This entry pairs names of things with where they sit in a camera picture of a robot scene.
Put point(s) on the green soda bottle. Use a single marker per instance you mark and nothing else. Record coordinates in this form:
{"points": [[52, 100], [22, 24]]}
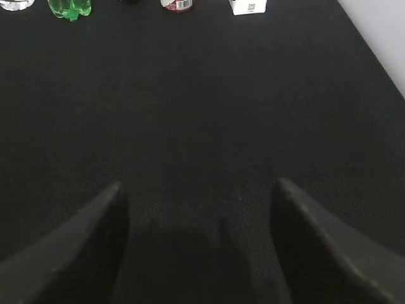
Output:
{"points": [[70, 10]]}

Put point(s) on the dark cola bottle red label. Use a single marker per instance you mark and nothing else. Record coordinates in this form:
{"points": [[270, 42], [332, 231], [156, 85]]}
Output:
{"points": [[177, 6]]}

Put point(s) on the clear cestbon water bottle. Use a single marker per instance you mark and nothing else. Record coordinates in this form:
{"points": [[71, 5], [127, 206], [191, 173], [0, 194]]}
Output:
{"points": [[16, 5]]}

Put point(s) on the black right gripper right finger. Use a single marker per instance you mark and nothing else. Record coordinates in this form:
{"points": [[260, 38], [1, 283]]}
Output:
{"points": [[323, 259]]}

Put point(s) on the black table cloth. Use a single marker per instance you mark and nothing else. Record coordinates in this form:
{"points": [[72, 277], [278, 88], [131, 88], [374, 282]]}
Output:
{"points": [[197, 114]]}

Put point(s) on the brown milk tea bottle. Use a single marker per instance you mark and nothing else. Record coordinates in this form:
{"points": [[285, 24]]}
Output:
{"points": [[246, 7]]}

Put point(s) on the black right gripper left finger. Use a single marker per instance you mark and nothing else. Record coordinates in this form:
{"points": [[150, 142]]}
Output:
{"points": [[76, 263]]}

